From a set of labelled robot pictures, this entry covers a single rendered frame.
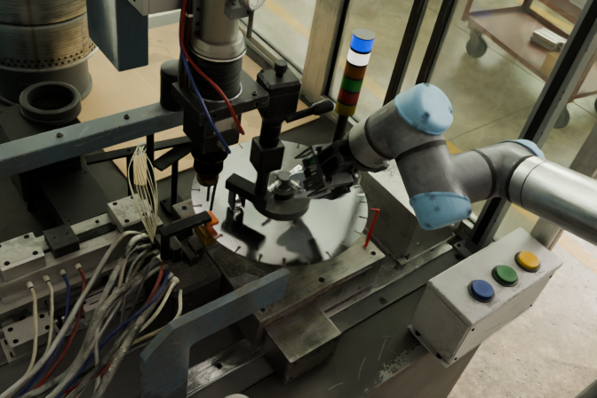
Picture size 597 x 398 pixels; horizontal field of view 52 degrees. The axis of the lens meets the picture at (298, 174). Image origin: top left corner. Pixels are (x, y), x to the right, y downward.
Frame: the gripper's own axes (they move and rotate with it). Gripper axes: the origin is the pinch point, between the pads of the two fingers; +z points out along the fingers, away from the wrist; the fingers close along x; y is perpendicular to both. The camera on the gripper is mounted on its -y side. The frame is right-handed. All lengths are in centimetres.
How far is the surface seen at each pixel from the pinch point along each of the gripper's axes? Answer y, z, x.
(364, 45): -18.9, -8.5, -24.8
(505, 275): -28.8, -12.1, 25.8
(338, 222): -4.0, -0.8, 7.3
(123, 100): 5, 55, -45
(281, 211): 4.8, 2.8, 2.6
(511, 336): -116, 61, 50
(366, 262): -12.2, 4.5, 15.3
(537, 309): -134, 59, 46
